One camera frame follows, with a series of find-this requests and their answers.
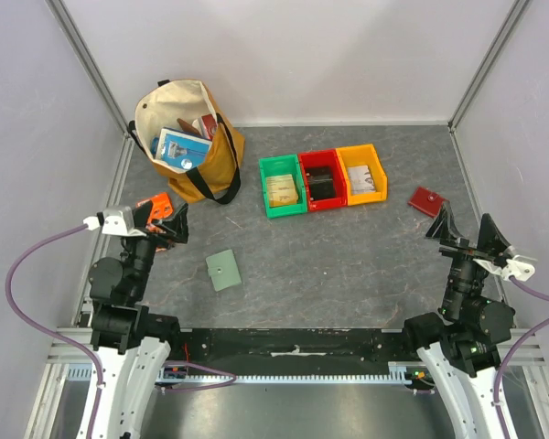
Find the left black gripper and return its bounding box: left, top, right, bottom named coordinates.
left=121, top=200, right=188, bottom=298

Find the green card holder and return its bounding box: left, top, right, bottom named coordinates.
left=206, top=249, right=242, bottom=292

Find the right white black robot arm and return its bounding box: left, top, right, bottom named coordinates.
left=400, top=202, right=517, bottom=438

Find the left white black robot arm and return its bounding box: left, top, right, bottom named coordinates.
left=77, top=201, right=188, bottom=438

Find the red card holder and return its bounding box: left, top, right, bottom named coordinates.
left=408, top=187, right=446, bottom=218

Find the white cards stack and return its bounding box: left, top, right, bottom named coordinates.
left=347, top=165, right=376, bottom=196

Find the yellow cards stack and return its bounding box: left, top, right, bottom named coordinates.
left=266, top=174, right=298, bottom=209

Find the black cards stack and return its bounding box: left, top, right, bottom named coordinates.
left=306, top=166, right=337, bottom=201

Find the orange screw box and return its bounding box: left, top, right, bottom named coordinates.
left=135, top=192, right=175, bottom=233

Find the blue white book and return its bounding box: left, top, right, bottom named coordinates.
left=151, top=127, right=211, bottom=171

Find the red white box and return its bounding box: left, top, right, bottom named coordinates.
left=192, top=113, right=217, bottom=141

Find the yellow plastic bin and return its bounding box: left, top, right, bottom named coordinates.
left=336, top=144, right=388, bottom=206

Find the mustard canvas tote bag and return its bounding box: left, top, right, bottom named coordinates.
left=127, top=80, right=245, bottom=205

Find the green plastic bin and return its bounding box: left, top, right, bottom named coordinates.
left=259, top=155, right=307, bottom=219

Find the red plastic bin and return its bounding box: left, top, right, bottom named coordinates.
left=298, top=149, right=347, bottom=212

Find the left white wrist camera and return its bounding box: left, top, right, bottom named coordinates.
left=83, top=206, right=140, bottom=237

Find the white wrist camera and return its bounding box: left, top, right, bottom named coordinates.
left=83, top=206, right=140, bottom=237
left=494, top=255, right=535, bottom=282

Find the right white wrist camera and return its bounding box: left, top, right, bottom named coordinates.
left=494, top=255, right=535, bottom=282

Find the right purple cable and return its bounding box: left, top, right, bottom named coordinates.
left=491, top=273, right=549, bottom=439

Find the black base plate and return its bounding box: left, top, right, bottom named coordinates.
left=168, top=328, right=420, bottom=377

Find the grey cable duct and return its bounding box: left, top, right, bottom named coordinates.
left=66, top=363, right=436, bottom=385

